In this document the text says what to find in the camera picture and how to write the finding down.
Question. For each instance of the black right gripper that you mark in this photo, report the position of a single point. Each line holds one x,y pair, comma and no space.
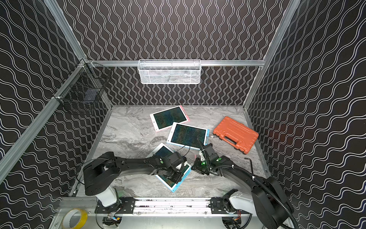
203,165

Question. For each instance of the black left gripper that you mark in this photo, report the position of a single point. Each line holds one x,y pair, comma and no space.
174,174

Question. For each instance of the blue writing tablet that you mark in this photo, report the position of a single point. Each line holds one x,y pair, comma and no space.
162,150
188,136

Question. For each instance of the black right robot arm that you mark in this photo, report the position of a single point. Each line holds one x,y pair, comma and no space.
271,204

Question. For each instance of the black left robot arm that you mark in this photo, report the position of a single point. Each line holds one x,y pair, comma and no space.
101,172

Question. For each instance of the pink framed writing tablet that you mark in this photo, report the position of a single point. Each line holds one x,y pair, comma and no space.
164,119

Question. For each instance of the black hex key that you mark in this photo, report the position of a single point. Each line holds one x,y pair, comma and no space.
251,165

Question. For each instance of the orange plastic tool case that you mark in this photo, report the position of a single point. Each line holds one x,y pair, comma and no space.
236,134

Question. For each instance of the metal wrench head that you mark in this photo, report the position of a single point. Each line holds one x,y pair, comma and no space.
267,222

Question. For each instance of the yellow tape roll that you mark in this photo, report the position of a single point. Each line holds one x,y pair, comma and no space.
75,219

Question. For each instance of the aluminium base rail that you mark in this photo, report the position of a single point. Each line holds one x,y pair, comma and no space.
164,207

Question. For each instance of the white wire mesh basket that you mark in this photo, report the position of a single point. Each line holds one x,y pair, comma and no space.
170,71

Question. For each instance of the black wire basket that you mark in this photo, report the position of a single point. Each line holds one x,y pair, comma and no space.
84,95

